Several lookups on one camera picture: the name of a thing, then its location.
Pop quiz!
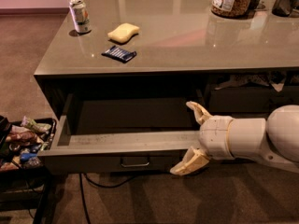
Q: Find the white green soda can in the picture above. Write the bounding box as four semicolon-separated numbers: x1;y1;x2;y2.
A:
69;0;92;34

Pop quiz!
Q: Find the black snack cart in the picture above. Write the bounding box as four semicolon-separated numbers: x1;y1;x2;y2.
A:
0;116;56;224

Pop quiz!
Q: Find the blue snack packet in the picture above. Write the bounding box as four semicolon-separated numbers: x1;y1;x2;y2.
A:
20;153;36;162

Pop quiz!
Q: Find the large clear nut jar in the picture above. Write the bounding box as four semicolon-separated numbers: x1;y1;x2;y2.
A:
211;0;250;18

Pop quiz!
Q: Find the black power cable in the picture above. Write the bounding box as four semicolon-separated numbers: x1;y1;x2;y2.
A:
78;172;138;224

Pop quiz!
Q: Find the yellow sponge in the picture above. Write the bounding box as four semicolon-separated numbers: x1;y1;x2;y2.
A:
107;23;140;44

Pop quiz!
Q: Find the brown snack bag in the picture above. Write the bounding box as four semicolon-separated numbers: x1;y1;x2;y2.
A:
6;131;37;143

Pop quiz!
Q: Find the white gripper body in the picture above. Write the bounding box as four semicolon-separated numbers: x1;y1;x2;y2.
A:
199;116;234;160

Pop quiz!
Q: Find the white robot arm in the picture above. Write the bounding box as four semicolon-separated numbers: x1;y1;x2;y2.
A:
170;101;299;175

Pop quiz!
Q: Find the blue snack bar wrapper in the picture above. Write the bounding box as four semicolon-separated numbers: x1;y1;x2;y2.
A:
101;46;136;63

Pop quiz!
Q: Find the green snack bag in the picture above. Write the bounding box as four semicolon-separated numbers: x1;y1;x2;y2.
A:
21;116;51;133

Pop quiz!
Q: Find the grey drawer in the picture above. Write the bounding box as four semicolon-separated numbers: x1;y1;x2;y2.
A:
38;94;199;175
206;86;299;113

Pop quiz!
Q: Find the grey drawer cabinet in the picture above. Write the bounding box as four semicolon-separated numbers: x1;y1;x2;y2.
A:
33;0;299;174

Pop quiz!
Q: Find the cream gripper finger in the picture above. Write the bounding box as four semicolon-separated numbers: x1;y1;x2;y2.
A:
186;101;212;125
170;147;209;175

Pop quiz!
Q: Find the dark glass pitcher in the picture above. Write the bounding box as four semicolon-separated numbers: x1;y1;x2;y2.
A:
272;0;298;17

